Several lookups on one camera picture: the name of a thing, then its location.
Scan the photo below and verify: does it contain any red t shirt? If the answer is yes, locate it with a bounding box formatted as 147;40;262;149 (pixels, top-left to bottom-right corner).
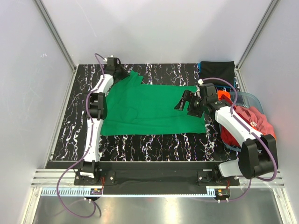
218;106;250;147

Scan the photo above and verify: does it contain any clear blue plastic basket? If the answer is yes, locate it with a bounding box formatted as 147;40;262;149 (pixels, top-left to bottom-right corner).
223;92;264;152

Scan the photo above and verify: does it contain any orange t shirt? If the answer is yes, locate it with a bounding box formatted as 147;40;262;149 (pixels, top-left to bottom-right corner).
217;90;232;103

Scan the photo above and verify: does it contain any green t shirt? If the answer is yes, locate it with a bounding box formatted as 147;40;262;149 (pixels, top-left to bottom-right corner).
100;71;206;136

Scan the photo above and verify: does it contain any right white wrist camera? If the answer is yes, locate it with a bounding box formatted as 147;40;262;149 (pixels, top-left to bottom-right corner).
194;79;205;97

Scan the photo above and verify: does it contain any right aluminium frame post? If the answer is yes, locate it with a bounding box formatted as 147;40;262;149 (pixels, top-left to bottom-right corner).
235;0;281;70

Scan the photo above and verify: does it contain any left aluminium frame post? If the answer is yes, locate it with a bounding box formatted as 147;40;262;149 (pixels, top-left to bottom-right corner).
34;0;78;70

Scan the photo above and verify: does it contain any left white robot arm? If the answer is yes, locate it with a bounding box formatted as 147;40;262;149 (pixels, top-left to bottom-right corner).
74;56;129;185

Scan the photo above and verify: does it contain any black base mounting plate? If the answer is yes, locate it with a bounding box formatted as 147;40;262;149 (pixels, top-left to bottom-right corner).
74;161;239;196

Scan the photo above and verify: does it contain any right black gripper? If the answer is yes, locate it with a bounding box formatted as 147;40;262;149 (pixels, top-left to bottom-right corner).
174;90;206;118

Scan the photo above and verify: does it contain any pink t shirt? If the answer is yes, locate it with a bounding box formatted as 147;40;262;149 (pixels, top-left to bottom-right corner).
240;106;276;139

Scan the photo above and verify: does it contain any aluminium frame post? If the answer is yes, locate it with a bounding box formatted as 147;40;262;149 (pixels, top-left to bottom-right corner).
34;0;78;70
235;0;281;70

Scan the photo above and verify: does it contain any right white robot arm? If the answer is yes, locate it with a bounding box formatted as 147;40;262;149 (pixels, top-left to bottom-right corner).
174;84;278;185

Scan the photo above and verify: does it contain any folded blue t shirt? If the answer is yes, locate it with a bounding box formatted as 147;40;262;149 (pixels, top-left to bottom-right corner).
198;62;236;90

